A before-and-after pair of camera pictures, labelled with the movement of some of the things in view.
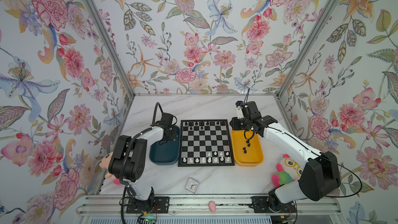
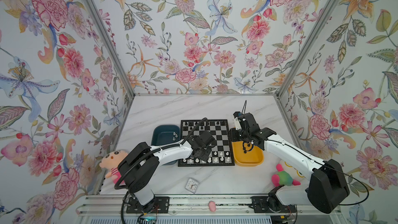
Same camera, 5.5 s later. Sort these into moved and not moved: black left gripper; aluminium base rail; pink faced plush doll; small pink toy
Moved: black left gripper
Not moved: pink faced plush doll; small pink toy; aluminium base rail
